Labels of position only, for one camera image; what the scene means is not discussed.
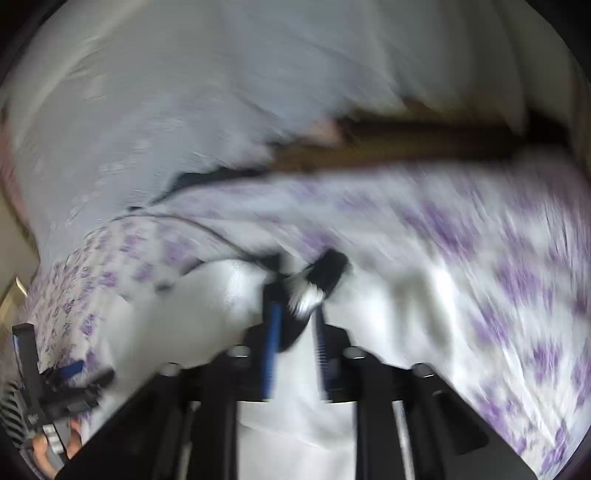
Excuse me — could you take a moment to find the beige wooden cabinet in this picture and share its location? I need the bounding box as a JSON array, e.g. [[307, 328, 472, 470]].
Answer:
[[0, 194, 42, 325]]

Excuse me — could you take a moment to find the white lace cover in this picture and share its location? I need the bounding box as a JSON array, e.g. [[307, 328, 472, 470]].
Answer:
[[0, 0, 579, 260]]

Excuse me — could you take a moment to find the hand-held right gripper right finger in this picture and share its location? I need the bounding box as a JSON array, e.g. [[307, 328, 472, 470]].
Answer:
[[314, 300, 539, 480]]

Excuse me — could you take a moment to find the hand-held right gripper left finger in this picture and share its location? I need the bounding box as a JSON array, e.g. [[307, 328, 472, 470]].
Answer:
[[55, 281, 285, 480]]

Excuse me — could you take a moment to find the black and white striped cloth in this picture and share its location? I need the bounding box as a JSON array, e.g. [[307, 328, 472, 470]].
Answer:
[[0, 381, 27, 451]]

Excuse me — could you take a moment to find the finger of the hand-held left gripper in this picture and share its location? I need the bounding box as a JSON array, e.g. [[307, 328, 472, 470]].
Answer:
[[44, 361, 116, 394]]

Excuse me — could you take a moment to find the white sweater with black stripes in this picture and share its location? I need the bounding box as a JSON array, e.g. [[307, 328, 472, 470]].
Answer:
[[99, 248, 416, 480]]

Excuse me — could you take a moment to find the purple floral bed sheet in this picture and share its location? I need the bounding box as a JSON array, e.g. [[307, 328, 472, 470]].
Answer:
[[23, 156, 591, 480]]

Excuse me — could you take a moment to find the person's left hand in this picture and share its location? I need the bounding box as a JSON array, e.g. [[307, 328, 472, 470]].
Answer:
[[32, 414, 85, 479]]

